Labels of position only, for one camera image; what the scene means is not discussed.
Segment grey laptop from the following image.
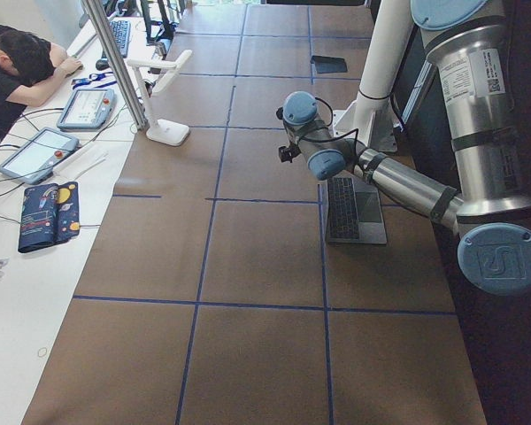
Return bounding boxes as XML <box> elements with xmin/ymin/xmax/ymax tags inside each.
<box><xmin>325</xmin><ymin>174</ymin><xmax>388</xmax><ymax>245</ymax></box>

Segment black mouse pad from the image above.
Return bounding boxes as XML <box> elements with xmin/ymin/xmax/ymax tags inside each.
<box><xmin>311</xmin><ymin>55</ymin><xmax>348</xmax><ymax>74</ymax></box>

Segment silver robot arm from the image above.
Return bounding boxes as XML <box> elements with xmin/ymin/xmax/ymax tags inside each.
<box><xmin>277</xmin><ymin>1</ymin><xmax>531</xmax><ymax>296</ymax></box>

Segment white desk lamp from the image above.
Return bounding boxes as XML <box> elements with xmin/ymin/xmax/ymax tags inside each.
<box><xmin>125</xmin><ymin>50</ymin><xmax>192</xmax><ymax>146</ymax></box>

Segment far teach pendant tablet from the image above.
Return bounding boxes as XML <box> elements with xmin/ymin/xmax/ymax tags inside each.
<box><xmin>57</xmin><ymin>88</ymin><xmax>115</xmax><ymax>132</ymax></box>

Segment teach pendant tablet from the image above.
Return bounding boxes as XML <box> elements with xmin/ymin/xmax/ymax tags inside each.
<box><xmin>57</xmin><ymin>88</ymin><xmax>115</xmax><ymax>132</ymax></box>
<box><xmin>0</xmin><ymin>127</ymin><xmax>80</xmax><ymax>185</ymax></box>

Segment dark blue space-print pouch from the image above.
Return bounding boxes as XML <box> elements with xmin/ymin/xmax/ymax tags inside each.
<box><xmin>18</xmin><ymin>182</ymin><xmax>81</xmax><ymax>253</ymax></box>

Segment black keyboard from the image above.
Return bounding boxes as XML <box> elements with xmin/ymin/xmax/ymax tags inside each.
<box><xmin>110</xmin><ymin>20</ymin><xmax>131</xmax><ymax>58</ymax></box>

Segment near teach pendant tablet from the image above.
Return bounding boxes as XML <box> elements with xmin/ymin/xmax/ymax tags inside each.
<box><xmin>0</xmin><ymin>127</ymin><xmax>80</xmax><ymax>185</ymax></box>

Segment person in black shirt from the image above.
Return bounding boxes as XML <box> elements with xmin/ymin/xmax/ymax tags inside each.
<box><xmin>0</xmin><ymin>25</ymin><xmax>82</xmax><ymax>143</ymax></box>

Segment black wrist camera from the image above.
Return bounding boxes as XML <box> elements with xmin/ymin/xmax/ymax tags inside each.
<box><xmin>278</xmin><ymin>144</ymin><xmax>301</xmax><ymax>163</ymax></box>

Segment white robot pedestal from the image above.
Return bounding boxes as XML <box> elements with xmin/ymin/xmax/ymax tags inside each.
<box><xmin>333</xmin><ymin>0</ymin><xmax>413</xmax><ymax>152</ymax></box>

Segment blue lanyard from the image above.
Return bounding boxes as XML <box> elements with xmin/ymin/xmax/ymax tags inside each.
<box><xmin>72</xmin><ymin>72</ymin><xmax>118</xmax><ymax>89</ymax></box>

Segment aluminium frame post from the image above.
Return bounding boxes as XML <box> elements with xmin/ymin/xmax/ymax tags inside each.
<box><xmin>83</xmin><ymin>0</ymin><xmax>148</xmax><ymax>131</ymax></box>

